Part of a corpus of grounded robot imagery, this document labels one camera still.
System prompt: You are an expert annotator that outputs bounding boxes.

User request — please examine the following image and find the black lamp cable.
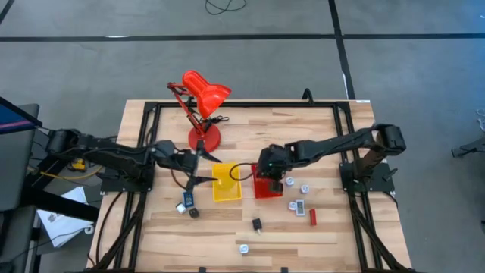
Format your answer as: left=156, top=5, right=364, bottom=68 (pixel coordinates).
left=189, top=98, right=230, bottom=132

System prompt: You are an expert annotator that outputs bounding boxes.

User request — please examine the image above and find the red plastic basket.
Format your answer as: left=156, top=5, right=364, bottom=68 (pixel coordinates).
left=251, top=163, right=284, bottom=200

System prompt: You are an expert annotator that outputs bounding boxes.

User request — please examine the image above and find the yellow cable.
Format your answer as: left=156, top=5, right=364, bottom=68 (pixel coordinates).
left=39, top=157, right=105, bottom=181

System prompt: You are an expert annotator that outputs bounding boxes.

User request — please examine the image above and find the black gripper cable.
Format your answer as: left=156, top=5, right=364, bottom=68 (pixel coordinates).
left=170, top=168, right=190, bottom=190
left=228, top=162, right=262, bottom=183

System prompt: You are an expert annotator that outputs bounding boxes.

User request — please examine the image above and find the yellow plastic basket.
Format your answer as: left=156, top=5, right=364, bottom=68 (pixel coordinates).
left=211, top=162, right=243, bottom=202

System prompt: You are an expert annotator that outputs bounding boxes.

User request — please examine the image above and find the monitor with blue screen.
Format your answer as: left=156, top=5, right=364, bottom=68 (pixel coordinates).
left=0, top=96, right=43, bottom=136

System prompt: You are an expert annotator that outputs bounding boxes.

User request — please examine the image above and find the red desk lamp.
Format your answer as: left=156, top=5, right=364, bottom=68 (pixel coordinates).
left=167, top=70, right=233, bottom=155

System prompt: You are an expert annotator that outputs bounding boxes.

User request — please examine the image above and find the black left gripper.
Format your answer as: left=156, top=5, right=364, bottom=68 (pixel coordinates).
left=170, top=140, right=223, bottom=191

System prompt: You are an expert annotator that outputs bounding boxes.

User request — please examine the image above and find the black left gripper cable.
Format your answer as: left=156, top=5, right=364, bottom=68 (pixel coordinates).
left=170, top=168, right=190, bottom=190

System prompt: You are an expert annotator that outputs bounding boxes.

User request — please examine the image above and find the black cable along frame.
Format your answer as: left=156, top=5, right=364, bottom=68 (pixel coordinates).
left=94, top=191, right=126, bottom=266

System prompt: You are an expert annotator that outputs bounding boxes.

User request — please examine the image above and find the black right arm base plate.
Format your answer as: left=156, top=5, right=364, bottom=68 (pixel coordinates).
left=339, top=162, right=395, bottom=193

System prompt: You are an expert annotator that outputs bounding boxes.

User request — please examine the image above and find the black desk frame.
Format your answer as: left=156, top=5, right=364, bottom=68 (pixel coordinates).
left=20, top=146, right=102, bottom=224

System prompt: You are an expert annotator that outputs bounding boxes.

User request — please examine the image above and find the black stand foot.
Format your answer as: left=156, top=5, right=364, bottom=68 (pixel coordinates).
left=451, top=136, right=485, bottom=158

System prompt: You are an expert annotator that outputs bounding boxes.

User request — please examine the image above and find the dark grey cabinet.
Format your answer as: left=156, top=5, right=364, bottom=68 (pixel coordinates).
left=0, top=104, right=41, bottom=212

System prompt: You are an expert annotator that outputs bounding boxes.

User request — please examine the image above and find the black floor cable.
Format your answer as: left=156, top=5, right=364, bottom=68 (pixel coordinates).
left=203, top=0, right=247, bottom=17
left=450, top=142, right=485, bottom=187

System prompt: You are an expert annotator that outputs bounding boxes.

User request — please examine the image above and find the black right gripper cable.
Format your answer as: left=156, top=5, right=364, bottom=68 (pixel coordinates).
left=228, top=162, right=262, bottom=183

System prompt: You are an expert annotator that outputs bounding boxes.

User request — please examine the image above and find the white paper sheet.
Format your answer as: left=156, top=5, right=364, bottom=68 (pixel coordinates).
left=36, top=186, right=95, bottom=248

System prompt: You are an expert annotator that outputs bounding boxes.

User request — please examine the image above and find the black aluminium table frame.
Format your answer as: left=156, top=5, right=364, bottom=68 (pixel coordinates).
left=85, top=100, right=416, bottom=273

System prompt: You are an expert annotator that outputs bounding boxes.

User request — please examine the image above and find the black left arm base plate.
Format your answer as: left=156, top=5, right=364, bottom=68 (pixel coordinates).
left=100, top=166, right=155, bottom=193

